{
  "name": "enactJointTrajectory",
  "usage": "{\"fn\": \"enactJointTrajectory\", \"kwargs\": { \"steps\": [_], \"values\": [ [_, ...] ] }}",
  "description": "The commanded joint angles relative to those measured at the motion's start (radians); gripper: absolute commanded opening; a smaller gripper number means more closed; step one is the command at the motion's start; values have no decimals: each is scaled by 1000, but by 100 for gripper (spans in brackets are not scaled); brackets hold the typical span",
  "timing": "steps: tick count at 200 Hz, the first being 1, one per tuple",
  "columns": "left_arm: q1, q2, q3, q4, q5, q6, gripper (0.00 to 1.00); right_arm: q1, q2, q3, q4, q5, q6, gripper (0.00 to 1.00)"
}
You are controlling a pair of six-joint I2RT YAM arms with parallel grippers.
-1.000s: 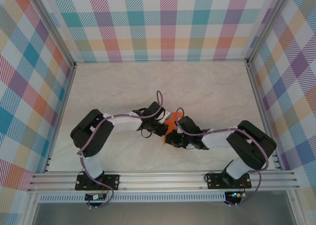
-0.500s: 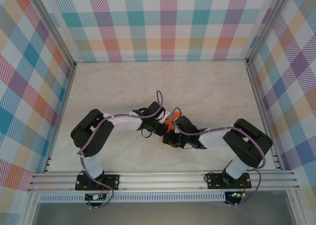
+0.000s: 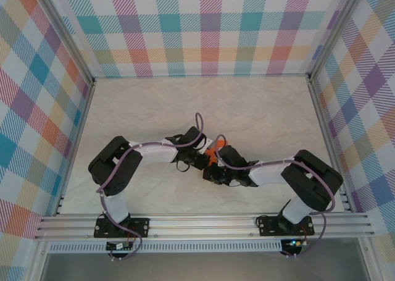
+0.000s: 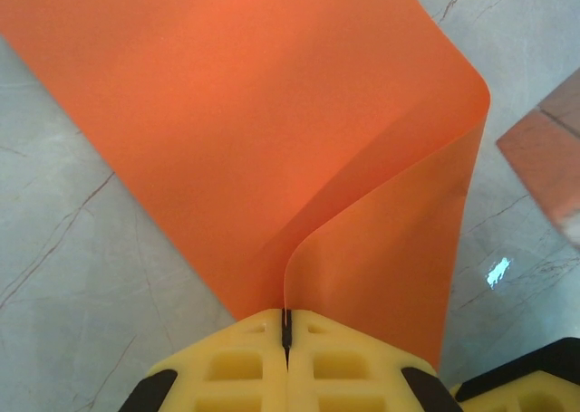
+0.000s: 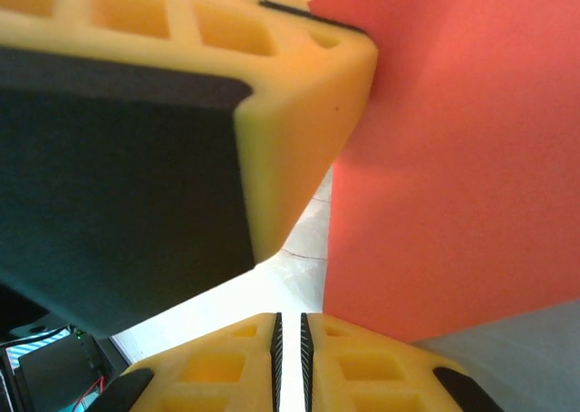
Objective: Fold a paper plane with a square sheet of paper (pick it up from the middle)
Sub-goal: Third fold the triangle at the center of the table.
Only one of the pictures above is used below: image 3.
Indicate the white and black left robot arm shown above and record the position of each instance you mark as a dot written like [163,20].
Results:
[154,152]

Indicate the aluminium frame post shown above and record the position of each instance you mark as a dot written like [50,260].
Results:
[72,37]
[334,31]

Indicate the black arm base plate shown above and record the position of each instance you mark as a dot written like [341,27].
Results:
[139,227]
[268,227]

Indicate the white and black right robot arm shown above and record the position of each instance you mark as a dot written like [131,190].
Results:
[265,173]

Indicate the aluminium frame rail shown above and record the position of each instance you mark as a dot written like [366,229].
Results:
[200,225]

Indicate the aluminium frame leg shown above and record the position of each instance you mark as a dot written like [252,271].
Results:
[38,262]
[367,262]

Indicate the small black circuit board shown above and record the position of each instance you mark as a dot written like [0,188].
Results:
[118,246]

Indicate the circuit board with green light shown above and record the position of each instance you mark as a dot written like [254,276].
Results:
[294,243]

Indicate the aluminium side rail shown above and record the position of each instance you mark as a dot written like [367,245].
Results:
[75,148]
[321,114]

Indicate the grey metal panel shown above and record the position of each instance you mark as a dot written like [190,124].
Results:
[200,268]

